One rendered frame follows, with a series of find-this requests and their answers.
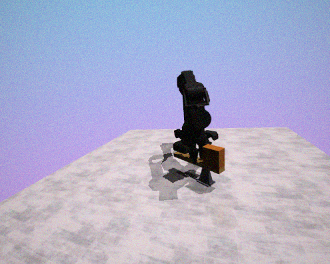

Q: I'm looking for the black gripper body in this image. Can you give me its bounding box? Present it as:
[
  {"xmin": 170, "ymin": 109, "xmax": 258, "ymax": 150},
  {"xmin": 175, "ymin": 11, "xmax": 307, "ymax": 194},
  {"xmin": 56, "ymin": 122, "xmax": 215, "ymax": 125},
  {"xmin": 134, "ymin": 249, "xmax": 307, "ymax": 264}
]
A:
[{"xmin": 173, "ymin": 123, "xmax": 218, "ymax": 154}]

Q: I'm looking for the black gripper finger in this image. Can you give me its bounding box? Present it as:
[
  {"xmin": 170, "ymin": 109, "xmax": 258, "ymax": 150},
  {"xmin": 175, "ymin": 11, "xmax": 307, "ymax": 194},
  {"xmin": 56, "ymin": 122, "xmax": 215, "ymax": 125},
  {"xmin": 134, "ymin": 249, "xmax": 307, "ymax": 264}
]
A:
[
  {"xmin": 189, "ymin": 148, "xmax": 199, "ymax": 164},
  {"xmin": 197, "ymin": 141, "xmax": 212, "ymax": 158}
]

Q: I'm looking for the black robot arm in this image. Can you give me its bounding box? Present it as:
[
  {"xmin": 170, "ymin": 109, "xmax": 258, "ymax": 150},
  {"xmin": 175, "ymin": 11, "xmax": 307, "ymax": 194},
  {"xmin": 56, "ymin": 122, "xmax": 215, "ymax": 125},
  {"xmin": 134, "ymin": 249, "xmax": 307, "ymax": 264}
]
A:
[{"xmin": 174, "ymin": 70, "xmax": 211, "ymax": 141}]

